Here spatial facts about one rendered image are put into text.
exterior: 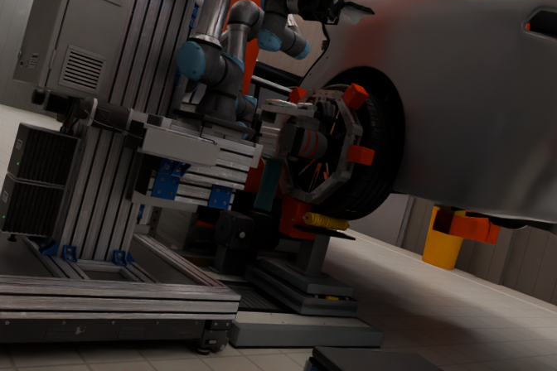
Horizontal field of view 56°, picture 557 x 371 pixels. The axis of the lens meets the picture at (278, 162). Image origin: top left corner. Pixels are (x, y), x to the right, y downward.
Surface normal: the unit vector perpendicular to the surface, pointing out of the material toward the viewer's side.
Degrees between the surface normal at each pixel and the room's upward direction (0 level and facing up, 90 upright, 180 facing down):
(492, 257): 90
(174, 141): 90
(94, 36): 90
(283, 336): 90
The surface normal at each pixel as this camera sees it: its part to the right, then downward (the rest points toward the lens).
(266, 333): 0.57, 0.16
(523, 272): -0.74, -0.20
